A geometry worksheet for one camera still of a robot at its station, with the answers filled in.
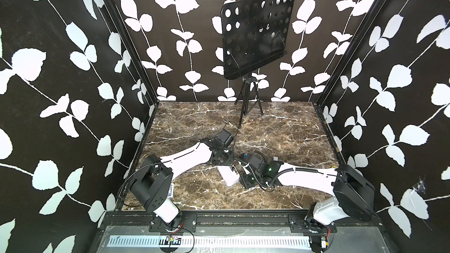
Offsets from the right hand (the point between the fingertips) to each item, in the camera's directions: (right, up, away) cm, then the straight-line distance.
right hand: (240, 179), depth 82 cm
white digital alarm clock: (-5, +2, +3) cm, 6 cm away
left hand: (-3, +9, +3) cm, 10 cm away
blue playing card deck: (-33, -6, -2) cm, 33 cm away
